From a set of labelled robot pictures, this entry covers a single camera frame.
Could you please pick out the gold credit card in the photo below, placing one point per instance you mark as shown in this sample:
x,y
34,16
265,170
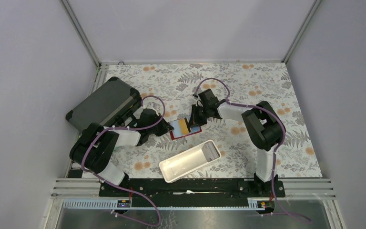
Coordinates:
x,y
183,127

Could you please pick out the red card holder wallet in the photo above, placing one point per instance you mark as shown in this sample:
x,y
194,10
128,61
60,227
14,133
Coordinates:
x,y
176,134

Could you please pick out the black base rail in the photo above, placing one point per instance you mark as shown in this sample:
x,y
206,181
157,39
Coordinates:
x,y
187,194

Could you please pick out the floral table mat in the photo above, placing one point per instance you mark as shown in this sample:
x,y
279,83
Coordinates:
x,y
169,89

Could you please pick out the white plastic tray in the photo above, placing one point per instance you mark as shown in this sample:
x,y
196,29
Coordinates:
x,y
184,163

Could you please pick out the silver VIP card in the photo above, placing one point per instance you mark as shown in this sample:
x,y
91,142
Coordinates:
x,y
210,152

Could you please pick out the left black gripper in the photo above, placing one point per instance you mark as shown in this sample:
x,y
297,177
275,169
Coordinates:
x,y
166,128

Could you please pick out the black hard case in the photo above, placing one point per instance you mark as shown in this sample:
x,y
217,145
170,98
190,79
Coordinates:
x,y
111,104

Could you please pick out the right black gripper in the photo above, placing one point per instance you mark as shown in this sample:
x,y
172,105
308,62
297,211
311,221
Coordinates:
x,y
194,121

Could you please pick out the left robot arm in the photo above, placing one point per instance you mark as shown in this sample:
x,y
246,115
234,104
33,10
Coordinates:
x,y
95,147

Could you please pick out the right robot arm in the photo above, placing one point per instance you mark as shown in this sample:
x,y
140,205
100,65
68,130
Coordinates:
x,y
265,129

